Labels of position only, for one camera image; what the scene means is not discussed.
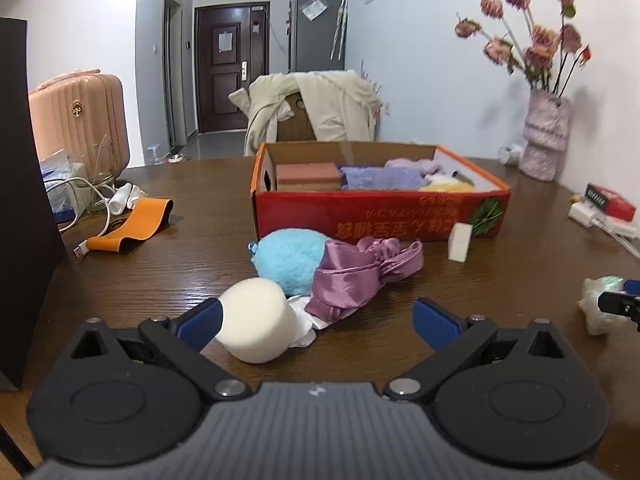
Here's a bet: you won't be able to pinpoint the yellow and white plush toy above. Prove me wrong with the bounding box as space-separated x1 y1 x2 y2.
419 174 476 193

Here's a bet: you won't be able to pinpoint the blue plush toy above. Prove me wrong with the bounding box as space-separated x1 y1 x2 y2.
248 228 331 295

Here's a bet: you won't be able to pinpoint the white folded umbrella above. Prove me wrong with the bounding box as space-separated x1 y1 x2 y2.
331 0 348 58

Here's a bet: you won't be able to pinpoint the white usb cable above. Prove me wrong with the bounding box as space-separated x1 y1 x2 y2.
45 175 121 262

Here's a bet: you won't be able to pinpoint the black paper bag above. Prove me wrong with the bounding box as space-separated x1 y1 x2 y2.
0 16 68 391

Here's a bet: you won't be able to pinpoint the white charger cable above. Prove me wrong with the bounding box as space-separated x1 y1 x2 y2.
590 215 640 257

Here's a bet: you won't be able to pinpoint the grey refrigerator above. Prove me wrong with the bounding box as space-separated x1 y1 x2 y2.
288 0 348 73

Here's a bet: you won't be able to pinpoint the blue and white packets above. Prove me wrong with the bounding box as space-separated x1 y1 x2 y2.
40 149 88 221

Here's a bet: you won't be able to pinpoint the pink speckled vase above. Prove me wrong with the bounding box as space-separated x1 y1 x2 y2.
518 89 572 182

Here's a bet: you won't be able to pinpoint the beige coat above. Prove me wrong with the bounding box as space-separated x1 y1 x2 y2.
228 70 386 157

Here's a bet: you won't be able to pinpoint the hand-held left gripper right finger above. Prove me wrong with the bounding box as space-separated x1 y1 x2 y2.
384 297 583 403

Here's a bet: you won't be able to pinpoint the purple satin cloth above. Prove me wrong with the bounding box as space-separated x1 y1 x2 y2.
304 237 425 322

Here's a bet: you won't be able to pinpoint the red flat box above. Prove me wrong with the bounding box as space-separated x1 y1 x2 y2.
585 183 637 221

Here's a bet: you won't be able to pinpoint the white crumpled tissue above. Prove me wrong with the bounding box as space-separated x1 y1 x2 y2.
285 296 331 348

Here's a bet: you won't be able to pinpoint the pink and brown sponge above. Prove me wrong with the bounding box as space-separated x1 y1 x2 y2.
276 162 342 192

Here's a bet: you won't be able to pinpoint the dark brown door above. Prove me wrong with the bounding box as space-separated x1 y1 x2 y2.
194 4 271 133

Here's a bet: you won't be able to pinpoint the white cylinder sponge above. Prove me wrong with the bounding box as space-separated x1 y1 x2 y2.
216 277 296 364

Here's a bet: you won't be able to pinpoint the clear glass jar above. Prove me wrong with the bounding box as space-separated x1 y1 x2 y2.
86 135 118 213

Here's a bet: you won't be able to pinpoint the red cardboard box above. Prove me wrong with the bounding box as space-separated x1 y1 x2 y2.
250 141 512 243

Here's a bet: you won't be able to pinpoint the white tube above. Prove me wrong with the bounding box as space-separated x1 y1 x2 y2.
109 183 148 217

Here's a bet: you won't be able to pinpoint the purple knitted cloth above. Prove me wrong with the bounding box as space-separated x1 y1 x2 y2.
340 166 426 192

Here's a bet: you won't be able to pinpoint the wooden chair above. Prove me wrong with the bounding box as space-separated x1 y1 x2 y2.
276 92 317 142

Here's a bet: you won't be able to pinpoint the white rectangular sponge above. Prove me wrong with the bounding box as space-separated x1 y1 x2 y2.
447 222 473 262

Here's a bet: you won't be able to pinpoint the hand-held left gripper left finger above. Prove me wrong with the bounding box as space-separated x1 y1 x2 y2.
52 297 252 402

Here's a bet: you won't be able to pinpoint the pink suitcase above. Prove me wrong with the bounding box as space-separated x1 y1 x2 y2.
28 69 132 181

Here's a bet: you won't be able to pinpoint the white charger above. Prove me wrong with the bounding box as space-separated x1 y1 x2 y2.
568 201 606 226

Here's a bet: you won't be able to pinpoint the white flat box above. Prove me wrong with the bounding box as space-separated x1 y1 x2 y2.
607 217 639 239

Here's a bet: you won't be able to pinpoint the dried pink roses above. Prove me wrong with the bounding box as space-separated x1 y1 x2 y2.
454 0 593 93

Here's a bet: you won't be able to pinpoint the clear plastic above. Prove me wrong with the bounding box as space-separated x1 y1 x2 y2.
576 276 636 336

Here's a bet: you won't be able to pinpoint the orange strap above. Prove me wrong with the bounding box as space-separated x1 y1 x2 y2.
86 198 174 252

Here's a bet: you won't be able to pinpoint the purple towel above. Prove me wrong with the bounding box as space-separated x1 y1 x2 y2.
385 157 441 178

